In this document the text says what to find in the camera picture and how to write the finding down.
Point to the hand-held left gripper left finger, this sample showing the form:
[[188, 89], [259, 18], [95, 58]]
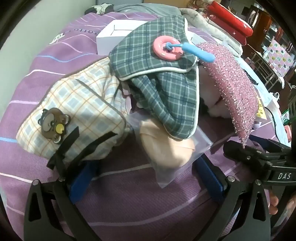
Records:
[[82, 183]]

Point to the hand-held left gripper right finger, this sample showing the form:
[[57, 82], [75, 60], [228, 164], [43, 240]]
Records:
[[210, 180]]

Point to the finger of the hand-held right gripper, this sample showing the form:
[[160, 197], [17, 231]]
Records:
[[270, 142], [242, 151]]

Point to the clear zip bag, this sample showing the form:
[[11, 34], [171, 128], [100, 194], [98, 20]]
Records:
[[203, 141]]

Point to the white plush toy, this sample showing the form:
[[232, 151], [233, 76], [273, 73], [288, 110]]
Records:
[[215, 109]]

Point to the peach powder puff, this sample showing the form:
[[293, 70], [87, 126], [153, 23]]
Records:
[[166, 150]]

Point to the pink sparkly scrub cloth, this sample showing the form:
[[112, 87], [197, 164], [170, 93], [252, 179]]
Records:
[[231, 88]]

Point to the beige plaid bear pouch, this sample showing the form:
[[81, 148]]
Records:
[[81, 99]]

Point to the green plaid pouch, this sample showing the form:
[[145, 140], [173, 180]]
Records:
[[161, 97]]

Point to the white cardboard box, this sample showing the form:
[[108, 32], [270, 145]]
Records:
[[108, 39]]

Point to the person's right hand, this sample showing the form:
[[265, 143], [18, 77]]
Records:
[[275, 204]]

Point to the purple striped bedsheet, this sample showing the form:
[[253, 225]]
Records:
[[138, 208]]

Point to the stack of colourful cartons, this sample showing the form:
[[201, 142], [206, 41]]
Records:
[[277, 55]]

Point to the dark wooden cabinet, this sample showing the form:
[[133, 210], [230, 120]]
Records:
[[263, 20]]

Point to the beige quilt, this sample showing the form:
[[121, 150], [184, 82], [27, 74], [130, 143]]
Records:
[[208, 23]]

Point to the floral quilt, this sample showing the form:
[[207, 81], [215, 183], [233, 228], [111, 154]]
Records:
[[198, 5]]

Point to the grey blanket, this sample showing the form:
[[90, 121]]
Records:
[[161, 9]]

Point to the black and white cloth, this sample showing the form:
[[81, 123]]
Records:
[[99, 9]]

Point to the metal chair frame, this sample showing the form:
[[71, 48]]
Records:
[[263, 67]]

